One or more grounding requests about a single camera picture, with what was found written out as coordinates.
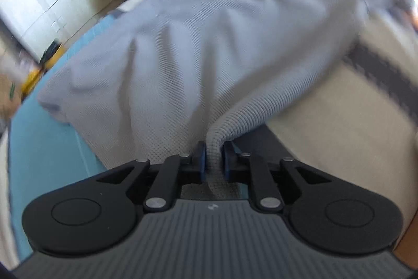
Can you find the grey knit shirt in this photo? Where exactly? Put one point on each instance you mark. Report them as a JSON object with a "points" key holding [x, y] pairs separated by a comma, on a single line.
{"points": [[202, 47]]}

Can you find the yellow plastic bag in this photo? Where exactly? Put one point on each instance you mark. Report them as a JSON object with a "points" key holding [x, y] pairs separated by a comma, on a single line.
{"points": [[31, 81]]}

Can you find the yellow bin with black liner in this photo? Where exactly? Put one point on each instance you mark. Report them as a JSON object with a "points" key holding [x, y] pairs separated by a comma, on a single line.
{"points": [[52, 53]]}

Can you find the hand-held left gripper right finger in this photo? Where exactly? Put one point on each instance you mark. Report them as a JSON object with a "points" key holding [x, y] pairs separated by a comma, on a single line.
{"points": [[227, 161]]}

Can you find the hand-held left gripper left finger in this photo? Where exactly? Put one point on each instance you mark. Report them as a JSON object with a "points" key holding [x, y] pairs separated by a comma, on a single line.
{"points": [[203, 161]]}

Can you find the brown paper bag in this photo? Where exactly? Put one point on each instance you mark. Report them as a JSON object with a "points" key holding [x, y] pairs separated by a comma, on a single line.
{"points": [[8, 96]]}

